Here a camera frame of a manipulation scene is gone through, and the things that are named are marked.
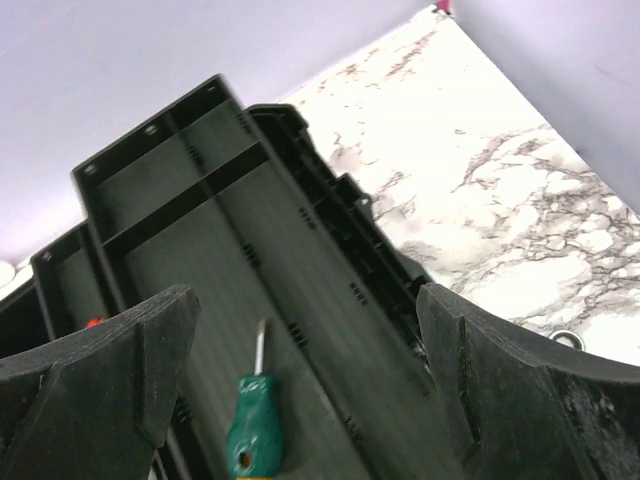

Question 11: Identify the silver ratchet wrench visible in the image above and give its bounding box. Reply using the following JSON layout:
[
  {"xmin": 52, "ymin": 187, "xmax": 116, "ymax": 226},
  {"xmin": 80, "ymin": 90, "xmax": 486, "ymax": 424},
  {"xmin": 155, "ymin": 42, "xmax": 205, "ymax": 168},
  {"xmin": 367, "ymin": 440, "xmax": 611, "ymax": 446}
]
[{"xmin": 549, "ymin": 329, "xmax": 586, "ymax": 351}]

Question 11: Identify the black plastic toolbox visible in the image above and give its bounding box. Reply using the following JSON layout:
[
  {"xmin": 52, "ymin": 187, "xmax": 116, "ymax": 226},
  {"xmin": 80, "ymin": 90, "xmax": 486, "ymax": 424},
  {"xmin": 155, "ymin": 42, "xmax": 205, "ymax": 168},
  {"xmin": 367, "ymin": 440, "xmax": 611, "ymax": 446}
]
[{"xmin": 1, "ymin": 77, "xmax": 462, "ymax": 479}]

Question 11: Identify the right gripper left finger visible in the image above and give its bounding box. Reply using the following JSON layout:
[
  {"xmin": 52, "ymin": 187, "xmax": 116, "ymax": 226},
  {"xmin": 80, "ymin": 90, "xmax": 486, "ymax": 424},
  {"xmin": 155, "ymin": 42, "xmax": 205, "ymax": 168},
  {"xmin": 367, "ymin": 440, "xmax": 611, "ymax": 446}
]
[{"xmin": 1, "ymin": 285, "xmax": 200, "ymax": 479}]

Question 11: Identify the green stubby screwdriver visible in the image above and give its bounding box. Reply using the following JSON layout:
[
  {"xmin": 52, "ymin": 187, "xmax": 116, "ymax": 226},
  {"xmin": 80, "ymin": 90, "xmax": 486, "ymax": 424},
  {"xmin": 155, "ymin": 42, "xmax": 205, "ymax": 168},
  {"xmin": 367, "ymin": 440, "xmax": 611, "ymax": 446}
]
[{"xmin": 226, "ymin": 319, "xmax": 284, "ymax": 479}]

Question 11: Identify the red black utility knife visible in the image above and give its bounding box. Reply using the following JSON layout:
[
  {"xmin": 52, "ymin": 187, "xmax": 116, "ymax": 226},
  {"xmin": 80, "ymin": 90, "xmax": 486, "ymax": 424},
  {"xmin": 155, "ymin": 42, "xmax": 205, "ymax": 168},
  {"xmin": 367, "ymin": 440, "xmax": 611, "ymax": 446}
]
[{"xmin": 86, "ymin": 317, "xmax": 104, "ymax": 328}]

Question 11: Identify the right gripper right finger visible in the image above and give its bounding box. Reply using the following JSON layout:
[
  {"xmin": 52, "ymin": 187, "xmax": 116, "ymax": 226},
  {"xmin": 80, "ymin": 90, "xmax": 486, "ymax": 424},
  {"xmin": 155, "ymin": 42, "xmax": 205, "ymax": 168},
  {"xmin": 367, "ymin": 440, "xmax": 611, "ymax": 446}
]
[{"xmin": 416, "ymin": 283, "xmax": 639, "ymax": 480}]

